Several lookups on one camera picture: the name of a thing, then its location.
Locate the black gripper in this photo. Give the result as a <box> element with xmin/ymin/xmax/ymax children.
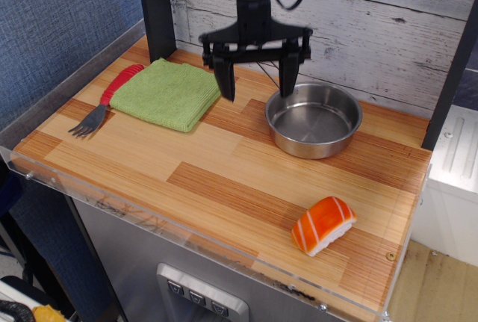
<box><xmin>199</xmin><ymin>0</ymin><xmax>312</xmax><ymax>102</ymax></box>

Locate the stainless steel pot with handle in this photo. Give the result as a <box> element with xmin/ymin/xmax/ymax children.
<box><xmin>264</xmin><ymin>81</ymin><xmax>363</xmax><ymax>159</ymax></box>

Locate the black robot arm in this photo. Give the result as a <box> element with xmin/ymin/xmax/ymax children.
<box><xmin>199</xmin><ymin>0</ymin><xmax>312</xmax><ymax>101</ymax></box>

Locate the green folded napkin cloth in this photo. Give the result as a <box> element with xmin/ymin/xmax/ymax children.
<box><xmin>110</xmin><ymin>58</ymin><xmax>220</xmax><ymax>132</ymax></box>

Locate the toy salmon nigiri sushi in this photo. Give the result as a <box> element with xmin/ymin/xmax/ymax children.
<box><xmin>291</xmin><ymin>196</ymin><xmax>357</xmax><ymax>257</ymax></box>

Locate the clear acrylic edge guard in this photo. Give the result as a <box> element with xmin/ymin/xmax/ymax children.
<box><xmin>1</xmin><ymin>142</ymin><xmax>414</xmax><ymax>321</ymax></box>

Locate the silver button control panel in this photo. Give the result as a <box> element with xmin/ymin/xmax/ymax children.
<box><xmin>156</xmin><ymin>263</ymin><xmax>249</xmax><ymax>321</ymax></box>

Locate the white appliance at right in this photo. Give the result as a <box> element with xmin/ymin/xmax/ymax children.
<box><xmin>411</xmin><ymin>105</ymin><xmax>477</xmax><ymax>266</ymax></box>

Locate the yellow object at corner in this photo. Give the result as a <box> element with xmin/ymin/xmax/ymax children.
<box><xmin>32</xmin><ymin>305</ymin><xmax>66</xmax><ymax>322</ymax></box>

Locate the left dark vertical post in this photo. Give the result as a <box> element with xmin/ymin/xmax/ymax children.
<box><xmin>141</xmin><ymin>0</ymin><xmax>176</xmax><ymax>62</ymax></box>

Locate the dark vertical post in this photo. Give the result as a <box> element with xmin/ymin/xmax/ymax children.
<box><xmin>141</xmin><ymin>0</ymin><xmax>176</xmax><ymax>62</ymax></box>
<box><xmin>421</xmin><ymin>0</ymin><xmax>477</xmax><ymax>151</ymax></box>

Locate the red handled metal fork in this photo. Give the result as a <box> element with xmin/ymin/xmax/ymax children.
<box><xmin>68</xmin><ymin>64</ymin><xmax>144</xmax><ymax>137</ymax></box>

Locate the right dark vertical post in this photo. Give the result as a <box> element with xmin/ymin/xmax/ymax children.
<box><xmin>421</xmin><ymin>0</ymin><xmax>477</xmax><ymax>151</ymax></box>

